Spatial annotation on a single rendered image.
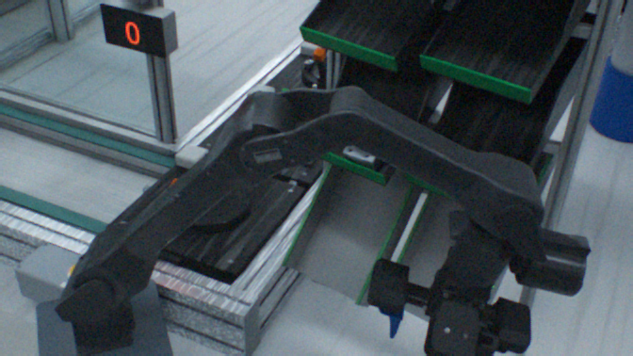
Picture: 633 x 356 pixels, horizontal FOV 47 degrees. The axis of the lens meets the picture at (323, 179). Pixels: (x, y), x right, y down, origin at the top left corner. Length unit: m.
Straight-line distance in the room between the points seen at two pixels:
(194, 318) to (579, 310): 0.63
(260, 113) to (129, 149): 0.78
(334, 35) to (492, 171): 0.28
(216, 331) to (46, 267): 0.27
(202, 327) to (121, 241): 0.36
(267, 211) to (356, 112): 0.59
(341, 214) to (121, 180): 0.50
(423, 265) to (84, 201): 0.64
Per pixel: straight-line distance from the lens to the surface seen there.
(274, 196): 1.25
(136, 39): 1.27
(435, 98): 0.97
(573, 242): 0.79
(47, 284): 1.17
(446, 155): 0.69
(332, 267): 1.06
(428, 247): 1.04
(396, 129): 0.67
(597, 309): 1.31
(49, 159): 1.50
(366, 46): 0.86
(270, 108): 0.68
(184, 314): 1.14
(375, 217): 1.05
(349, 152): 0.92
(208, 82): 1.82
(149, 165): 1.40
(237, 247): 1.15
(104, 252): 0.81
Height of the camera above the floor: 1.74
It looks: 36 degrees down
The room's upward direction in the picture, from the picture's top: 2 degrees clockwise
